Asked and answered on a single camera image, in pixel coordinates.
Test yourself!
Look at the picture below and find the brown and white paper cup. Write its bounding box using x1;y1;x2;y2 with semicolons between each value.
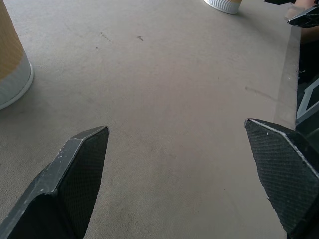
0;0;34;111
203;0;242;15

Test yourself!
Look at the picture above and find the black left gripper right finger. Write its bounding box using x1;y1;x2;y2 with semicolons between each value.
244;118;319;239

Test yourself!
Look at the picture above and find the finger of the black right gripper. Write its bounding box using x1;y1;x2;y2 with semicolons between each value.
263;0;297;5
287;5;319;28

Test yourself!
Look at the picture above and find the grey metal frame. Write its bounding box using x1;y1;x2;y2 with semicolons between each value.
296;76;319;125

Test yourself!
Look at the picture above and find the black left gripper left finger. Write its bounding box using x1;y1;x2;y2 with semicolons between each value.
0;125;110;239

